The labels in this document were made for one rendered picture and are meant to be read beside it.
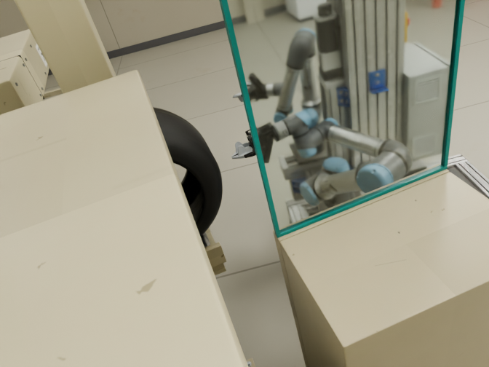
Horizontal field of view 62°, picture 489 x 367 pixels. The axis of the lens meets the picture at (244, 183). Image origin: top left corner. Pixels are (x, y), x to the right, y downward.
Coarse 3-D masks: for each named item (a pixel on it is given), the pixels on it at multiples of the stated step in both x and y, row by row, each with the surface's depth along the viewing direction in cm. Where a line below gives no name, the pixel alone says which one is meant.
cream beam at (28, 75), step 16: (0, 48) 140; (16, 48) 135; (32, 48) 145; (0, 64) 123; (16, 64) 120; (32, 64) 137; (0, 80) 109; (16, 80) 113; (32, 80) 129; (0, 96) 110; (16, 96) 111; (32, 96) 123; (0, 112) 112
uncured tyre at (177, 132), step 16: (160, 112) 154; (176, 128) 146; (192, 128) 159; (176, 144) 142; (192, 144) 146; (176, 160) 143; (192, 160) 146; (208, 160) 151; (192, 176) 183; (208, 176) 152; (192, 192) 186; (208, 192) 155; (192, 208) 184; (208, 208) 159; (208, 224) 164
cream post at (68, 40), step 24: (24, 0) 88; (48, 0) 90; (72, 0) 91; (48, 24) 92; (72, 24) 94; (48, 48) 95; (72, 48) 96; (96, 48) 98; (72, 72) 99; (96, 72) 101
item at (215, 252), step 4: (212, 244) 163; (216, 244) 163; (208, 248) 162; (212, 248) 162; (216, 248) 162; (220, 248) 163; (208, 252) 162; (212, 252) 162; (216, 252) 163; (220, 252) 164; (208, 256) 163; (212, 256) 164; (216, 256) 164; (220, 256) 165; (224, 256) 166; (212, 260) 165; (216, 260) 165; (220, 260) 166; (224, 260) 167; (212, 264) 166; (216, 264) 167
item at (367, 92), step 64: (256, 0) 78; (320, 0) 82; (384, 0) 87; (448, 0) 92; (256, 64) 85; (320, 64) 90; (384, 64) 95; (448, 64) 101; (256, 128) 93; (320, 128) 99; (384, 128) 106; (448, 128) 112; (320, 192) 110; (384, 192) 118
